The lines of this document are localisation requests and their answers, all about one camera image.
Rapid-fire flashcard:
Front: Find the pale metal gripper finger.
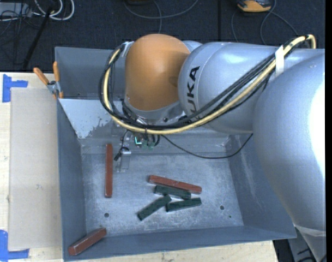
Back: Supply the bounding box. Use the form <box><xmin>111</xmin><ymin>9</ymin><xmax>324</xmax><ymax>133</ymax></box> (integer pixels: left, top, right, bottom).
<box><xmin>122</xmin><ymin>149</ymin><xmax>132</xmax><ymax>172</ymax></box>
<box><xmin>116</xmin><ymin>155</ymin><xmax>126</xmax><ymax>174</ymax></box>

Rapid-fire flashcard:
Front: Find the red-brown flat block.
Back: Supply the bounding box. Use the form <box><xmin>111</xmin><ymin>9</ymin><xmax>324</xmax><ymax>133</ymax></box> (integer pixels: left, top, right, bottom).
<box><xmin>104</xmin><ymin>143</ymin><xmax>114</xmax><ymax>199</ymax></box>
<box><xmin>147</xmin><ymin>174</ymin><xmax>203</xmax><ymax>195</ymax></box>
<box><xmin>68</xmin><ymin>227</ymin><xmax>107</xmax><ymax>257</ymax></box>

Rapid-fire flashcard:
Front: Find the dark green flat block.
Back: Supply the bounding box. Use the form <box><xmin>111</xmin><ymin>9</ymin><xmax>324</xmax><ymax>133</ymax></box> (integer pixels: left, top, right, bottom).
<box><xmin>165</xmin><ymin>197</ymin><xmax>203</xmax><ymax>213</ymax></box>
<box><xmin>153</xmin><ymin>184</ymin><xmax>192</xmax><ymax>200</ymax></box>
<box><xmin>136</xmin><ymin>194</ymin><xmax>173</xmax><ymax>222</ymax></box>

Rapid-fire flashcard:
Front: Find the grey metal bin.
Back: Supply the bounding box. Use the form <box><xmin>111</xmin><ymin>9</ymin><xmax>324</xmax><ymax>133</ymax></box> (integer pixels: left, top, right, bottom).
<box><xmin>54</xmin><ymin>46</ymin><xmax>298</xmax><ymax>262</ymax></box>

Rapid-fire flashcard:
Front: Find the pale flat board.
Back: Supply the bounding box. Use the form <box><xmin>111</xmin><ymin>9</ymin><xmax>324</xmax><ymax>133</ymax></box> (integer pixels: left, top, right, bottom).
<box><xmin>8</xmin><ymin>88</ymin><xmax>64</xmax><ymax>252</ymax></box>

